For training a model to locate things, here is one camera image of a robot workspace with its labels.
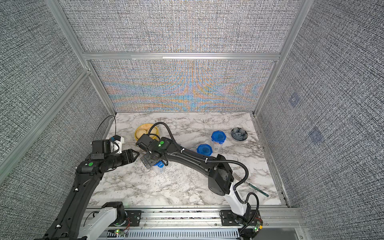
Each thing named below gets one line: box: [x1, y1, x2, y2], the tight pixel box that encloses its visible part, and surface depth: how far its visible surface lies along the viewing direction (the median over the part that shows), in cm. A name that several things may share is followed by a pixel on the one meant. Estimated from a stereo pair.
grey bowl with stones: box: [229, 126, 248, 142], surface depth 105 cm
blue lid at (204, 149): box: [196, 143, 213, 157], surface depth 86 cm
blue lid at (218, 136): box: [211, 130, 227, 144], surface depth 92 cm
